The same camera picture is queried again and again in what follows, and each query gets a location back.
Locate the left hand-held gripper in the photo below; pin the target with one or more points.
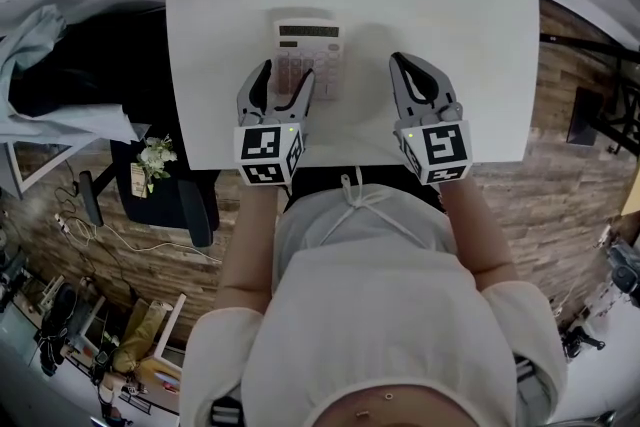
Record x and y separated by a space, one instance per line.
269 141

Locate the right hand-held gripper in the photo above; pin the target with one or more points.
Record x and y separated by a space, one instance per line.
436 145

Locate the white calculator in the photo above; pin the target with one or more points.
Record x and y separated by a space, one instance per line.
320 46

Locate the person's left forearm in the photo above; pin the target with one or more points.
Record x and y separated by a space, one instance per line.
247 245

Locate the person's right forearm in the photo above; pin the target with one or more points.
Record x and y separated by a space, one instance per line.
475 235

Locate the black office chair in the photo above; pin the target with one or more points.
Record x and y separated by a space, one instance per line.
145 125

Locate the white flower bouquet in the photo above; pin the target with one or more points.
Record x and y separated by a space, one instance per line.
156 160

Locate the black metal rack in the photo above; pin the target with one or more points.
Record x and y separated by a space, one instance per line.
607 90

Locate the light blue cloth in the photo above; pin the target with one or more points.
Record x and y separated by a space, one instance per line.
55 80

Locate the person's white clothing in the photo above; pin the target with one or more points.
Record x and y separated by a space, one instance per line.
370 305

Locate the white small shelf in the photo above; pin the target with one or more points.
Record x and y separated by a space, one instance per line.
167 340

